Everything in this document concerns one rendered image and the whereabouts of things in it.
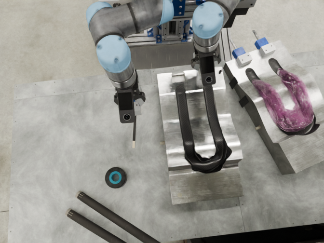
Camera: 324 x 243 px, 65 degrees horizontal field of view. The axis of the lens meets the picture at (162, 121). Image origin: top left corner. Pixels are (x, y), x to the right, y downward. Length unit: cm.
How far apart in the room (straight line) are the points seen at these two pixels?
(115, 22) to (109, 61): 12
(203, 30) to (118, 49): 21
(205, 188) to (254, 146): 28
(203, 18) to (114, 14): 22
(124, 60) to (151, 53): 125
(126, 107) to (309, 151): 66
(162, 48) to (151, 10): 120
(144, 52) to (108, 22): 120
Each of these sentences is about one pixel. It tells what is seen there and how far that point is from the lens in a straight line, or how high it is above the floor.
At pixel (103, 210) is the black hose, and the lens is 99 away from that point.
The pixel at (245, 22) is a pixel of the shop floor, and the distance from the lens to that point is 234.
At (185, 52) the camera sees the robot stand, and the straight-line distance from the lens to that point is 186.
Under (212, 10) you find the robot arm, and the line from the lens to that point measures 68.
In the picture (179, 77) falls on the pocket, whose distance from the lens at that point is 105.
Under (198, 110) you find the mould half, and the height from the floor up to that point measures 88.
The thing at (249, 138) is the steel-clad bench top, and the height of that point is 80.
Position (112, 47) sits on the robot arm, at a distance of 61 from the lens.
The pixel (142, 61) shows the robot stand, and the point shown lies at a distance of 183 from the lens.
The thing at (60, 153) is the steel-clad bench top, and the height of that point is 80.
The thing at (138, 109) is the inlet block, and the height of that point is 96.
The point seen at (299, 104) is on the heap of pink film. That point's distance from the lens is 109.
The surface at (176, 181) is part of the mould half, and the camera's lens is 95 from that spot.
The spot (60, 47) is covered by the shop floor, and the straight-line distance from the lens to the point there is 230.
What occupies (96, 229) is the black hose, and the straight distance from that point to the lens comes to 100.
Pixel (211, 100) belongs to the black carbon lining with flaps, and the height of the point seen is 88.
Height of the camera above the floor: 181
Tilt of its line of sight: 75 degrees down
